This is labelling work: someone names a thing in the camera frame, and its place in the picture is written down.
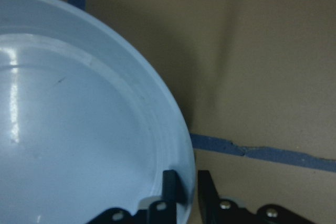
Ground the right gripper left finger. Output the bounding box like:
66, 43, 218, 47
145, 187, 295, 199
89, 169, 181, 223

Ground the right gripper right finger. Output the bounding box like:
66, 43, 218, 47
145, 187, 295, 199
197, 170, 313, 224

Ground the blue plate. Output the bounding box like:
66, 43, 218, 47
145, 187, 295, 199
1, 0, 195, 223

